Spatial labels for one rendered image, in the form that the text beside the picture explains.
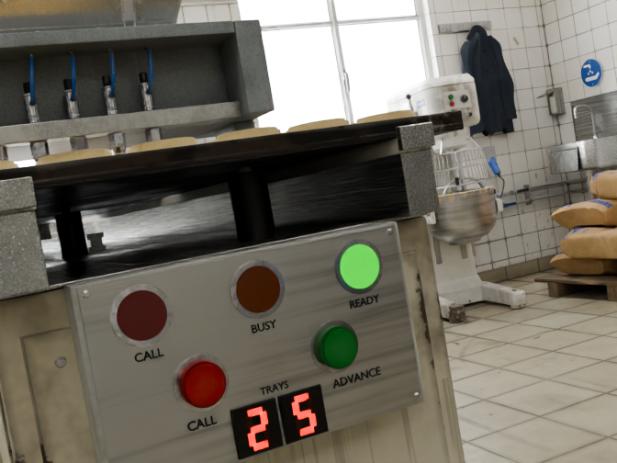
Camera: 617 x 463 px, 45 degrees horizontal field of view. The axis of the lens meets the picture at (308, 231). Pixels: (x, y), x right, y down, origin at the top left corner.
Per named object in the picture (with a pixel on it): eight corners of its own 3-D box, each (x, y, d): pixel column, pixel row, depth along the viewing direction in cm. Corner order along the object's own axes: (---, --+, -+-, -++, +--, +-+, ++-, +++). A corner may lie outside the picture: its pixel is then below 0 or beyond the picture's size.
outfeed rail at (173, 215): (63, 242, 237) (59, 221, 237) (72, 242, 238) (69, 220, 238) (413, 216, 56) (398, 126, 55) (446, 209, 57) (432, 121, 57)
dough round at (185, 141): (197, 167, 56) (193, 141, 56) (207, 162, 52) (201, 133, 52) (130, 178, 55) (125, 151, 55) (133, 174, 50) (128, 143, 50)
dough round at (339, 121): (363, 141, 57) (359, 114, 57) (304, 149, 55) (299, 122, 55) (335, 148, 62) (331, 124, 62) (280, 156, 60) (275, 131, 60)
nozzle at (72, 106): (72, 163, 123) (52, 54, 122) (90, 162, 124) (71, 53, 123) (78, 160, 117) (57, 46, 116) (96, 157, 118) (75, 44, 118)
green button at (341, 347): (315, 370, 53) (308, 330, 53) (352, 360, 55) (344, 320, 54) (325, 374, 52) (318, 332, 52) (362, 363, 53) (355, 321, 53)
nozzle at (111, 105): (110, 159, 125) (91, 51, 124) (128, 156, 126) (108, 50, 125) (117, 154, 120) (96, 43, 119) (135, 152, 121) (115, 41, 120)
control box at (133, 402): (100, 490, 50) (61, 284, 49) (403, 394, 60) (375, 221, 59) (111, 507, 46) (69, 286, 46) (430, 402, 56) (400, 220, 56)
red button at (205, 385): (180, 409, 49) (172, 365, 49) (223, 397, 50) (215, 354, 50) (186, 414, 48) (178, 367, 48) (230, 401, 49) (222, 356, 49)
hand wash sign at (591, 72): (605, 84, 518) (600, 55, 517) (603, 84, 518) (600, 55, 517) (583, 89, 537) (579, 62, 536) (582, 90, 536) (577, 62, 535)
